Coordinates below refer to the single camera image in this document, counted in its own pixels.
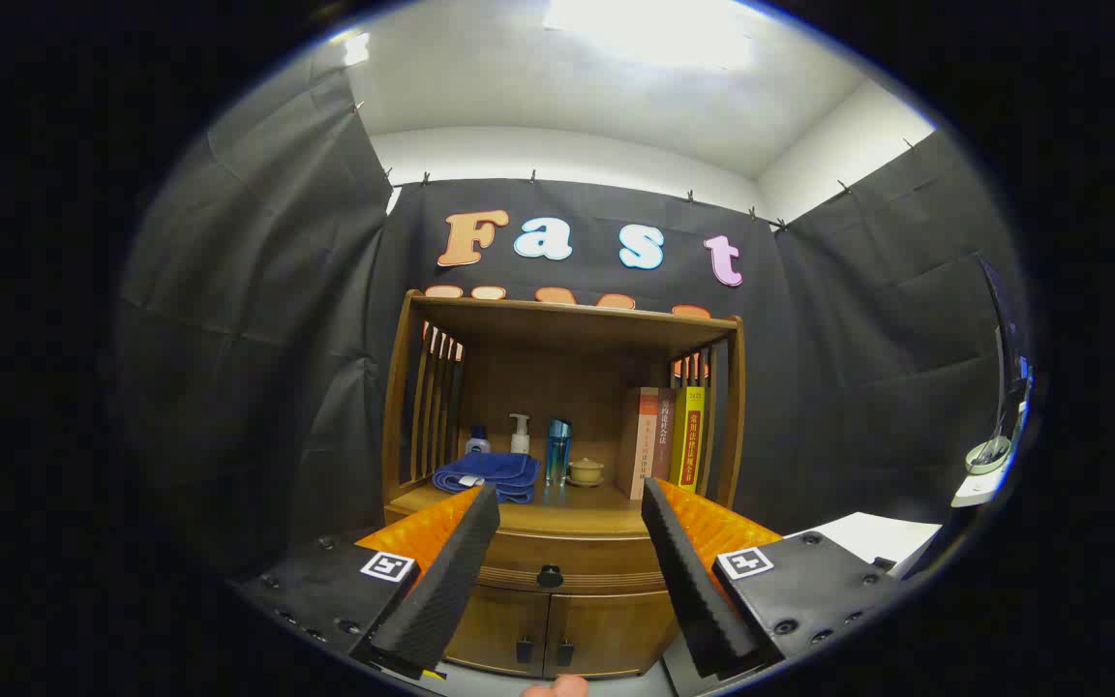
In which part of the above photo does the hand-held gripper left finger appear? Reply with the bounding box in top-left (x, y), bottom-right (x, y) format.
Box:
top-left (233, 484), bottom-right (502, 682)

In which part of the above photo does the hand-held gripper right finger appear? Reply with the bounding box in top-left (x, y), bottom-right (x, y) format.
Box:
top-left (641, 476), bottom-right (907, 681)

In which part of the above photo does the wooden drawer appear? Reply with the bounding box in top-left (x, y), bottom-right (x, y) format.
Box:
top-left (475, 528), bottom-right (670, 593)

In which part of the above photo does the wooden cabinet door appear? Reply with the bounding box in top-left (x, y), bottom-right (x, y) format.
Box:
top-left (544, 591), bottom-right (682, 679)
top-left (443, 584), bottom-right (553, 677)

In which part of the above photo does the wooden countertop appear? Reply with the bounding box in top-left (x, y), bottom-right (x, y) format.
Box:
top-left (386, 481), bottom-right (660, 539)

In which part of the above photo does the wooden cabinet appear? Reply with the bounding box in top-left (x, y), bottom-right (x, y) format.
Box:
top-left (381, 288), bottom-right (746, 681)

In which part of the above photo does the blue folded towel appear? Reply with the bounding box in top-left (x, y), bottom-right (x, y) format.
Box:
top-left (434, 452), bottom-right (541, 504)

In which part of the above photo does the yellow book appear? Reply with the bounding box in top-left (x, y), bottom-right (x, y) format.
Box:
top-left (669, 386), bottom-right (708, 493)

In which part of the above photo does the tan book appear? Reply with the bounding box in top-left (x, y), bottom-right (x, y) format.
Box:
top-left (616, 387), bottom-right (663, 500)

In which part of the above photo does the brown book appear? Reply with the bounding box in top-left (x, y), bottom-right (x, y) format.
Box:
top-left (652, 387), bottom-right (678, 483)

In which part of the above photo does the tall blue glass bottle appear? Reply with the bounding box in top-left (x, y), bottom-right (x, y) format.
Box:
top-left (546, 418), bottom-right (573, 487)

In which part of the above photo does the white table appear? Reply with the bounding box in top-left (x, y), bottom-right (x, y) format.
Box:
top-left (785, 511), bottom-right (944, 572)

